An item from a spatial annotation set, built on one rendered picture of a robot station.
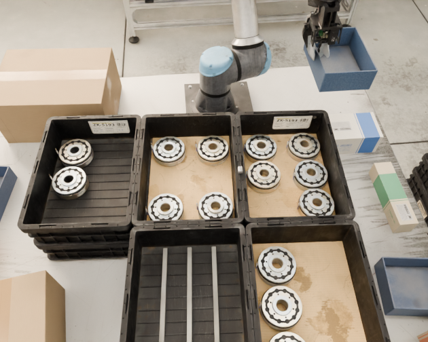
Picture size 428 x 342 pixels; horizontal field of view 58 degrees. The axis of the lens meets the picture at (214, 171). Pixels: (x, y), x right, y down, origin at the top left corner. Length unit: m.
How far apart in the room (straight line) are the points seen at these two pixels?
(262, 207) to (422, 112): 1.88
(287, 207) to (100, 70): 0.83
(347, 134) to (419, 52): 1.96
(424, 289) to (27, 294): 1.11
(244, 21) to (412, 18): 2.43
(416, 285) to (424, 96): 1.86
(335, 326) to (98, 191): 0.77
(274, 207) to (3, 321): 0.77
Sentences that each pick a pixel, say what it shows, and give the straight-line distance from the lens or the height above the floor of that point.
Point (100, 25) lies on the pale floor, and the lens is 3.37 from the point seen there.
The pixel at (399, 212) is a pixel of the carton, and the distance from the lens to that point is 1.36.
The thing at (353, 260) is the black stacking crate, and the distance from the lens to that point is 1.10.
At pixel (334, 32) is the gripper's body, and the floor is 1.24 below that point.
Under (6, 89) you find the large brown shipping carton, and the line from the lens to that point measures 1.55.
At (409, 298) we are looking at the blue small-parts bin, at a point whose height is 0.70.
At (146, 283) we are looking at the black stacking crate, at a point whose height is 0.83.
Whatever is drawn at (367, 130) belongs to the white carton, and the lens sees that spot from 1.49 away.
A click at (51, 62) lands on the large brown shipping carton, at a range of 1.60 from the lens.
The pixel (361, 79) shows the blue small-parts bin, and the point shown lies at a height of 1.10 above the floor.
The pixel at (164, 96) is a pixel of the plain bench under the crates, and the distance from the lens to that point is 1.65.
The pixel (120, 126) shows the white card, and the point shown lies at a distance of 1.30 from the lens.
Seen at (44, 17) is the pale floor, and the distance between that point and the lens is 3.61.
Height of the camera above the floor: 1.84
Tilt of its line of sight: 55 degrees down
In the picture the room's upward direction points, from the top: straight up
